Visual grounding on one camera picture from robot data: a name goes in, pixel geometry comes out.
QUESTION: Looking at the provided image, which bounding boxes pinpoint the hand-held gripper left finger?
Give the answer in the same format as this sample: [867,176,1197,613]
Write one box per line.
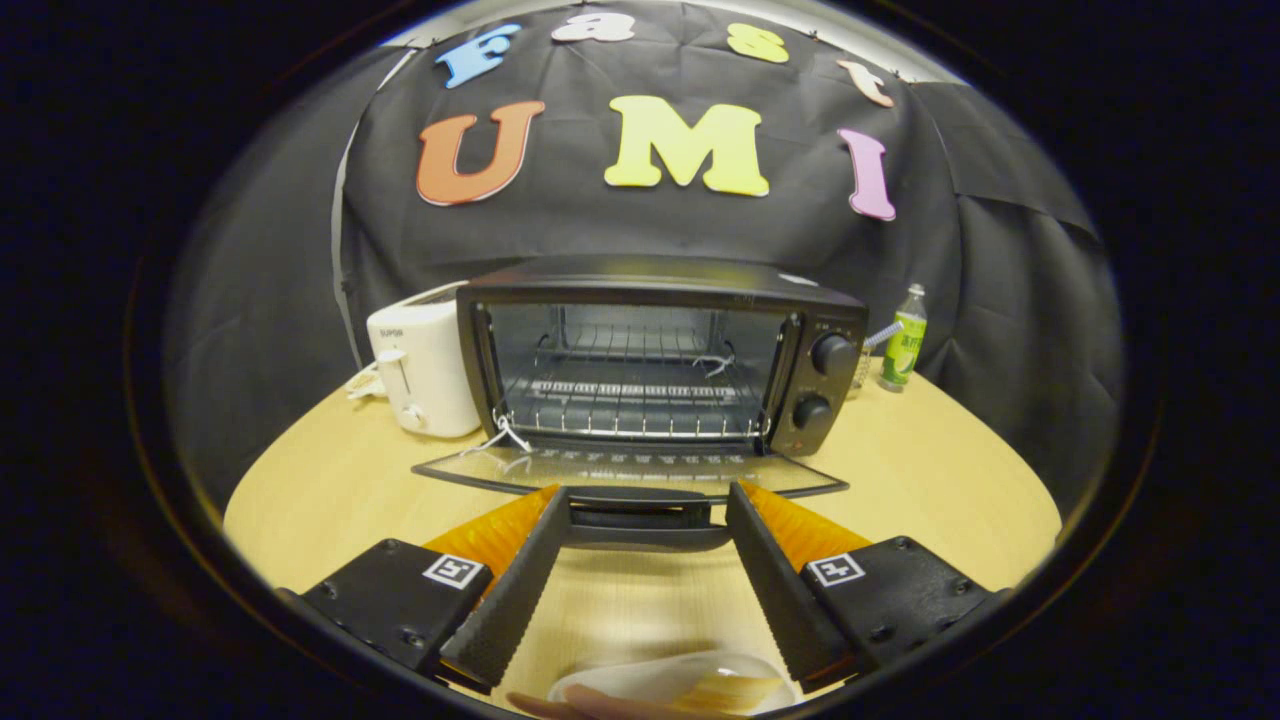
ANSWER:
[280,485,571,693]

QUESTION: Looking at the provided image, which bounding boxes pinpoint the white pop-up toaster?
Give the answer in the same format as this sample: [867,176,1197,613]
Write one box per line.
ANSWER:
[366,283,483,439]

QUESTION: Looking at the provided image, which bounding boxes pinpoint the green drink bottle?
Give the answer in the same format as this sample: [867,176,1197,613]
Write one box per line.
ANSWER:
[879,284,929,393]

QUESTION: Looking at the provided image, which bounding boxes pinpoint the small white plate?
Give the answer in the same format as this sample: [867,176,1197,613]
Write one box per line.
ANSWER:
[548,650,801,716]

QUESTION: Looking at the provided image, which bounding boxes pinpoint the spiral bread roll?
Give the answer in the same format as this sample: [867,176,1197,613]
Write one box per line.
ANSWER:
[690,670,786,713]

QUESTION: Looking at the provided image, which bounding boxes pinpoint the clear glass container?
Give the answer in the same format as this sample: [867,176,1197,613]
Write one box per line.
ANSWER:
[850,322,903,399]

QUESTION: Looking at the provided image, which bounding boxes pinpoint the black toaster oven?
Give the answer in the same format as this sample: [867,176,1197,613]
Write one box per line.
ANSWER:
[412,255,869,553]

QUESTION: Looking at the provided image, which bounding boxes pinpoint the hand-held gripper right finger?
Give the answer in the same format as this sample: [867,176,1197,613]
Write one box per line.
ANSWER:
[725,480,1011,693]

